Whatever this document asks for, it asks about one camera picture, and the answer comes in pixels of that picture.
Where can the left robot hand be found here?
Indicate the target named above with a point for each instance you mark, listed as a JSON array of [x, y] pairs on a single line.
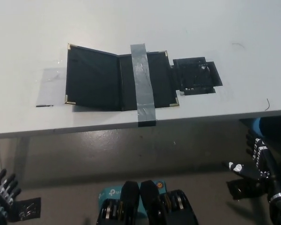
[[4, 189]]

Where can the shiny black floor tape square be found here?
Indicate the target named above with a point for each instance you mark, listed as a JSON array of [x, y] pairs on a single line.
[[25, 209]]

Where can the clear tape sheet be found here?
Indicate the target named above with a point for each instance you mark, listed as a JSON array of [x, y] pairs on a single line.
[[49, 89]]

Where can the grey duct tape strip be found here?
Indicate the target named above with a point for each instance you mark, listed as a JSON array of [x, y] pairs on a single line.
[[142, 82]]

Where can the black tape patch on table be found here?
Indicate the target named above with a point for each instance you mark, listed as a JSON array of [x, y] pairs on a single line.
[[192, 75]]

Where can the black diary with gold corners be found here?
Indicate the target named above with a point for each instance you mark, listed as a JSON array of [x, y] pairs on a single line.
[[93, 77]]

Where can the grey table leg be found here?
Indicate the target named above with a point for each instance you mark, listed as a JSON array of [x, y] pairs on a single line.
[[21, 159]]

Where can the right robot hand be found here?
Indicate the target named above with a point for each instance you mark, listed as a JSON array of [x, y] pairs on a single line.
[[262, 161]]

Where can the teal tp-link box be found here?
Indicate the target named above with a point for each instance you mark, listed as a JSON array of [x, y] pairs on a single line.
[[110, 193]]

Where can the blue object under table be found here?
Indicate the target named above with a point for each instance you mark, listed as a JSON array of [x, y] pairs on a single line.
[[257, 126]]

